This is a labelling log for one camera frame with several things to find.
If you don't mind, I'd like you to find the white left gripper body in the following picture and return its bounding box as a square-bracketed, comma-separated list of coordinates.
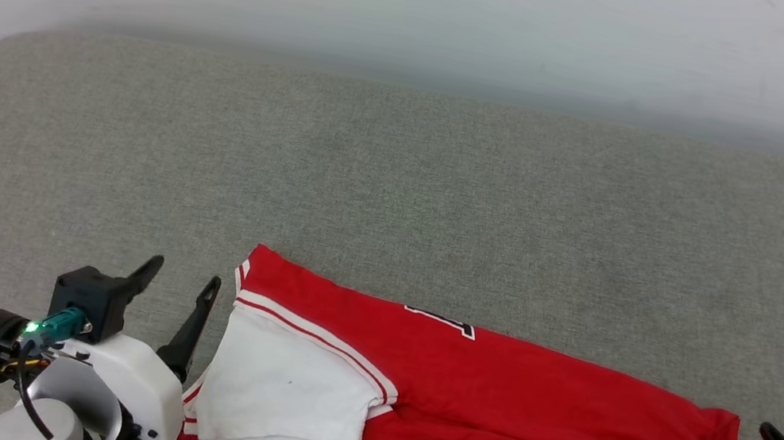
[41, 322, 198, 440]

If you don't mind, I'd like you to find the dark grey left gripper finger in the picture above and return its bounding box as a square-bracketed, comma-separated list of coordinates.
[122, 250, 166, 308]
[151, 268, 223, 388]

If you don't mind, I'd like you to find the red and white sports garment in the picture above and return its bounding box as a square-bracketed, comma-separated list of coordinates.
[174, 235, 781, 440]

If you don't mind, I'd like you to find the green camera cable plug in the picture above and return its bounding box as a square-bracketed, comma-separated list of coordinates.
[22, 299, 92, 349]

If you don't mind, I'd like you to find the thin black cable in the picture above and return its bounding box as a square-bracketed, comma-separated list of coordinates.
[2, 338, 73, 440]

